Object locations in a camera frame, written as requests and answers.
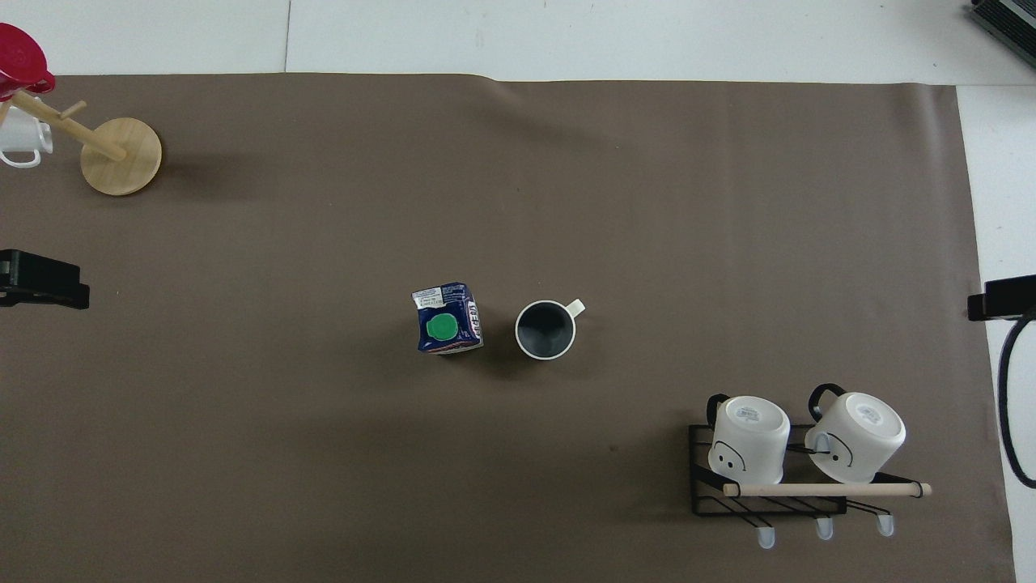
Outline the red cup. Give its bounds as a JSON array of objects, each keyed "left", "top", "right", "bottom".
[{"left": 0, "top": 23, "right": 57, "bottom": 103}]

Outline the black ribbed box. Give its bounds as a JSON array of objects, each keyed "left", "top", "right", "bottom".
[{"left": 970, "top": 0, "right": 1036, "bottom": 48}]

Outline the black cable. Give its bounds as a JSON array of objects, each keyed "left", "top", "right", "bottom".
[{"left": 996, "top": 311, "right": 1036, "bottom": 490}]

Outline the plain white mug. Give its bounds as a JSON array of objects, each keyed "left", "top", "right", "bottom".
[{"left": 0, "top": 97, "right": 55, "bottom": 169}]

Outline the blue milk carton green cap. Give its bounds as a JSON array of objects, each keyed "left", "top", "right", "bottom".
[{"left": 411, "top": 282, "right": 485, "bottom": 356}]

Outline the white mug black handle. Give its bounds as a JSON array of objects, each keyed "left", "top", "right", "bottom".
[
  {"left": 804, "top": 383, "right": 907, "bottom": 485},
  {"left": 706, "top": 393, "right": 791, "bottom": 485}
]

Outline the black wire rack wooden rod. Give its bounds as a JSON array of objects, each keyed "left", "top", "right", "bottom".
[{"left": 689, "top": 423, "right": 933, "bottom": 551}]

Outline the white mug dark inside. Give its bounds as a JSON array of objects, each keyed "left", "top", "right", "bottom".
[{"left": 515, "top": 298, "right": 586, "bottom": 361}]

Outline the wooden mug tree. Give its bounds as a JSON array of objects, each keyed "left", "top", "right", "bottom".
[{"left": 0, "top": 89, "right": 163, "bottom": 197}]

